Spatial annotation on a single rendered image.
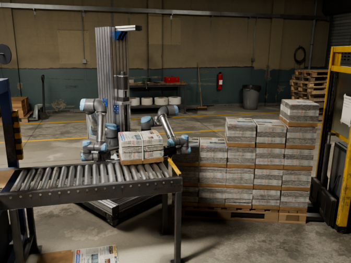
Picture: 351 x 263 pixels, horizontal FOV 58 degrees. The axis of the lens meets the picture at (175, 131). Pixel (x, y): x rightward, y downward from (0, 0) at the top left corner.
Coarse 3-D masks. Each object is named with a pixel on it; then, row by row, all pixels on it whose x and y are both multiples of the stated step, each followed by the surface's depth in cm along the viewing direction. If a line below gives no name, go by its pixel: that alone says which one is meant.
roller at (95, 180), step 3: (93, 165) 280; (96, 165) 279; (93, 168) 274; (96, 168) 273; (93, 171) 267; (96, 171) 266; (93, 174) 260; (96, 174) 259; (93, 177) 254; (96, 177) 253; (93, 180) 249; (96, 180) 247; (93, 183) 243; (96, 183) 241
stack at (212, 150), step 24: (192, 144) 336; (216, 144) 336; (192, 168) 334; (216, 168) 332; (240, 168) 332; (192, 192) 342; (216, 192) 339; (240, 192) 337; (264, 192) 334; (192, 216) 348; (264, 216) 342
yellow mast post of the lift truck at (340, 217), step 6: (348, 138) 299; (348, 144) 299; (348, 150) 298; (348, 156) 299; (348, 162) 300; (348, 168) 301; (348, 174) 303; (348, 180) 304; (342, 186) 309; (348, 186) 306; (342, 192) 309; (348, 192) 307; (342, 198) 310; (348, 198) 309; (342, 204) 311; (348, 204) 310; (342, 210) 312; (348, 210) 312; (342, 216) 314; (336, 222) 320; (342, 222) 315
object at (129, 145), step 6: (120, 132) 299; (126, 132) 299; (132, 132) 301; (120, 138) 280; (126, 138) 280; (132, 138) 280; (120, 144) 284; (126, 144) 274; (132, 144) 276; (138, 144) 278; (120, 150) 291; (126, 150) 276; (132, 150) 277; (138, 150) 279; (120, 156) 289; (126, 156) 278; (132, 156) 279; (138, 156) 281
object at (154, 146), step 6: (144, 132) 301; (150, 132) 300; (156, 132) 300; (150, 138) 281; (156, 138) 281; (150, 144) 280; (156, 144) 281; (162, 144) 283; (150, 150) 282; (156, 150) 283; (162, 150) 285; (150, 156) 284; (156, 156) 285; (162, 156) 286
